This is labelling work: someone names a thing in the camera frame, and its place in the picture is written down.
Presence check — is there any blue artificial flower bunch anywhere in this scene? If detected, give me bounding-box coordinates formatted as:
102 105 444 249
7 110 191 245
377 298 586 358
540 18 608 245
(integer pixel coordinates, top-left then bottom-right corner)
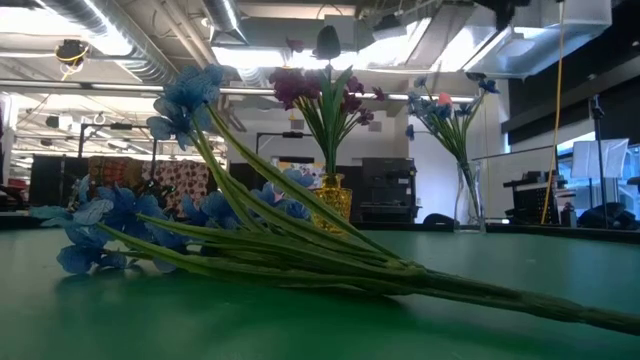
28 63 640 337
404 74 501 221

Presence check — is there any magenta artificial flower bunch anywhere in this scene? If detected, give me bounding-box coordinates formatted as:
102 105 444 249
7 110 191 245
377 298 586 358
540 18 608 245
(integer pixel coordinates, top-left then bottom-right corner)
268 67 336 176
285 35 387 176

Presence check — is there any black artificial tulip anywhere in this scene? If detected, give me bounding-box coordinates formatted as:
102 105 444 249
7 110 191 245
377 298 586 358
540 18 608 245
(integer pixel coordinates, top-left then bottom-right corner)
313 24 343 101

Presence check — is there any clear glass vase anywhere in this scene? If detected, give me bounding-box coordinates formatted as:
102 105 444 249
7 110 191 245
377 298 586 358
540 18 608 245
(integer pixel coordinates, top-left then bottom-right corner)
453 159 487 234

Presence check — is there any yellow glass vase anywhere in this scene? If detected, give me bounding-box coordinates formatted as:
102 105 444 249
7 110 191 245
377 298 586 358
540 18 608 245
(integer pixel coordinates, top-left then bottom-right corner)
310 173 354 235

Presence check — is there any black tripod pole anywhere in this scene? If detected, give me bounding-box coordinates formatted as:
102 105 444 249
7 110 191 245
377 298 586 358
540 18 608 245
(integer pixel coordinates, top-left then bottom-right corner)
589 94 611 229

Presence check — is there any long ceiling lamp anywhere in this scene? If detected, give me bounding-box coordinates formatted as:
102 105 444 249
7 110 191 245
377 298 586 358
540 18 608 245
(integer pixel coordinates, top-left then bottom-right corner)
0 79 276 96
384 92 476 105

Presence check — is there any white panel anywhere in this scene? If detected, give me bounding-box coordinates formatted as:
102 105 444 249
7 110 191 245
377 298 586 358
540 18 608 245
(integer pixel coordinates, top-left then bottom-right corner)
571 138 630 180

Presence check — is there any black equipment crate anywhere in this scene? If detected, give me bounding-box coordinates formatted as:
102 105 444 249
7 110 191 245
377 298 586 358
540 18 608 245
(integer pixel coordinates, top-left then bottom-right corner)
503 169 561 226

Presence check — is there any black appliance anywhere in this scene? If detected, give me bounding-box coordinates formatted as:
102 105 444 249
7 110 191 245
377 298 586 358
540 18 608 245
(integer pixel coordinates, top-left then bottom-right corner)
359 157 421 224

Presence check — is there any black bag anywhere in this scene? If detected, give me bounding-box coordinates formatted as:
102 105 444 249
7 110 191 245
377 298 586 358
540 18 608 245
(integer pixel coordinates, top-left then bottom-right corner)
577 201 640 231

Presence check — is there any colourful poster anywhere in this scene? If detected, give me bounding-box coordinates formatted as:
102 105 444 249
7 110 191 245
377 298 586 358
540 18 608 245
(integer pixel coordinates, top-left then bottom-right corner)
272 158 326 189

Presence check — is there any dotted patterned cloth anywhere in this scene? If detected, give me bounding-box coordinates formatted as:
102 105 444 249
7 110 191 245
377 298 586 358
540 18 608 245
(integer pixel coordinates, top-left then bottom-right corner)
141 159 211 209

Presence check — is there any orange patterned cloth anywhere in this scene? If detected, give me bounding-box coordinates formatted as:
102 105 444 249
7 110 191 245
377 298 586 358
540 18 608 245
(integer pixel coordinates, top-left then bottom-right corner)
87 155 144 194

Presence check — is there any black ceiling device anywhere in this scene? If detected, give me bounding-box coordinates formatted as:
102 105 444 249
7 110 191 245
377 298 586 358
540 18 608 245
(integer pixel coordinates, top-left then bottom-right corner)
53 38 90 81

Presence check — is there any green table mat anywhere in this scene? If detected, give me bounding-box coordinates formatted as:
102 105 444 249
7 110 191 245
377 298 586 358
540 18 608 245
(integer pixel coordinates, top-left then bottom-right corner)
0 227 640 360

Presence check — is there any black cabinet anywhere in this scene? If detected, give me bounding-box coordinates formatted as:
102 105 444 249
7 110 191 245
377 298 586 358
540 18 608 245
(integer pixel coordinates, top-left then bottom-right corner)
28 155 91 209

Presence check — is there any large silver air duct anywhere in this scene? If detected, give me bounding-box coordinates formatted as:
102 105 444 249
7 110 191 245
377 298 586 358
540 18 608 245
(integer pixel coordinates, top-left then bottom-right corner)
462 0 614 81

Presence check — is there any yellow hanging cord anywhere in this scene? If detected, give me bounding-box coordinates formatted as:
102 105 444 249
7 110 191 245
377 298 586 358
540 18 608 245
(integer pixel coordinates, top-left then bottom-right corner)
540 0 566 226

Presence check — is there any black gantry frame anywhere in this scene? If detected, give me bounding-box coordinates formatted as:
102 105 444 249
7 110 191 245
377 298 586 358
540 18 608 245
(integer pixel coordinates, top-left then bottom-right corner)
255 131 314 157

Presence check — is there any corrugated silver duct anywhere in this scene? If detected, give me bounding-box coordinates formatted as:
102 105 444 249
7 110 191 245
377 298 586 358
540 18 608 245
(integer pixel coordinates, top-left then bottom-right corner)
42 0 176 85

